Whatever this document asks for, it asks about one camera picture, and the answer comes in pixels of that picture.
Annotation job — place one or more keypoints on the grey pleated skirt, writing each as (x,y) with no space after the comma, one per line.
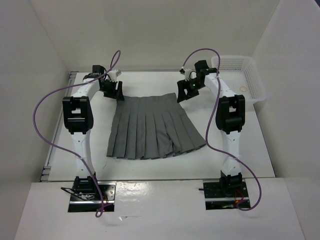
(152,127)

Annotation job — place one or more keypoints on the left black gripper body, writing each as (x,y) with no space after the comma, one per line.
(108,86)

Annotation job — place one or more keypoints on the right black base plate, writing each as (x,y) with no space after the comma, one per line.
(216,199)

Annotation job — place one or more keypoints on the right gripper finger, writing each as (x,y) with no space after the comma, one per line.
(191,93)
(182,95)

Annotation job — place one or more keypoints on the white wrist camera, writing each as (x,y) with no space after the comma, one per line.
(188,73)
(113,75)

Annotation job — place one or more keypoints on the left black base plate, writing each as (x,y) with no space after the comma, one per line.
(92,203)

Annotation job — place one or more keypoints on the rubber band in basket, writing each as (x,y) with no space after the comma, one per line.
(243,89)

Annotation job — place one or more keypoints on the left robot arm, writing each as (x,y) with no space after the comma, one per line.
(79,120)

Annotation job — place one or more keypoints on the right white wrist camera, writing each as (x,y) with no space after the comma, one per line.
(188,73)

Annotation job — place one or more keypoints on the aluminium table edge rail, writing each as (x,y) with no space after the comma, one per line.
(47,167)

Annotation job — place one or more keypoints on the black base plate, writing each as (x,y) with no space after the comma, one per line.
(92,203)
(216,199)

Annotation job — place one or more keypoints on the white plastic basket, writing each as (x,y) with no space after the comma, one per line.
(236,71)

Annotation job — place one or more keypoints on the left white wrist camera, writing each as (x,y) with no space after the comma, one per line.
(113,75)

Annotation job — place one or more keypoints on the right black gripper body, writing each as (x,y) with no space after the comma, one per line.
(194,84)

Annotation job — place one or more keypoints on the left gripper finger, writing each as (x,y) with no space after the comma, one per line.
(112,94)
(119,92)

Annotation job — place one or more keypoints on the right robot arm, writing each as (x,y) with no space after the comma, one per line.
(229,111)

